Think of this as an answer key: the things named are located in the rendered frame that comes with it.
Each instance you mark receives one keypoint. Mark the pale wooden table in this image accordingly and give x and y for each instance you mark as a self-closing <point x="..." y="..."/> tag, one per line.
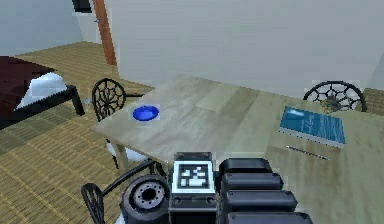
<point x="233" y="133"/>

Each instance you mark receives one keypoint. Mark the thin grey pencil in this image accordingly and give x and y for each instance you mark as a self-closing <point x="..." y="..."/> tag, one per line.
<point x="306" y="153"/>

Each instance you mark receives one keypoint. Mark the white pillow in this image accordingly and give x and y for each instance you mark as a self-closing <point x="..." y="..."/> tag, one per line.
<point x="41" y="88"/>

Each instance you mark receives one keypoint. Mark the blue bowl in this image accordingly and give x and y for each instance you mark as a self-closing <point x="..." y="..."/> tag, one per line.
<point x="145" y="113"/>

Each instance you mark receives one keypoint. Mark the dark red bed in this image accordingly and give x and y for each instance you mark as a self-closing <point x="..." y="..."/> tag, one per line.
<point x="20" y="86"/>

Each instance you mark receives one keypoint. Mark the brown wooden door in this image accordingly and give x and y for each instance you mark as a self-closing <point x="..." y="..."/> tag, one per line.
<point x="105" y="31"/>

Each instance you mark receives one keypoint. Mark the blue book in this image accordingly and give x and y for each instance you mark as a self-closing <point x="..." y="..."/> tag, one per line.
<point x="311" y="127"/>

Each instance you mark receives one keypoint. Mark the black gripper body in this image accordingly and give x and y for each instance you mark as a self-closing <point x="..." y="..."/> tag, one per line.
<point x="146" y="196"/>

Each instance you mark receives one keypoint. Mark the dark framed picture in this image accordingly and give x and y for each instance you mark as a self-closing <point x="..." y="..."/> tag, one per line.
<point x="82" y="5"/>

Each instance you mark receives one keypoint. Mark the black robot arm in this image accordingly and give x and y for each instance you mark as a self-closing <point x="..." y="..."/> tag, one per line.
<point x="240" y="193"/>

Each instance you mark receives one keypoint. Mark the black web-back chair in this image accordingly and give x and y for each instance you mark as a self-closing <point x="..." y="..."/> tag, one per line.
<point x="335" y="95"/>
<point x="100" y="196"/>
<point x="108" y="98"/>

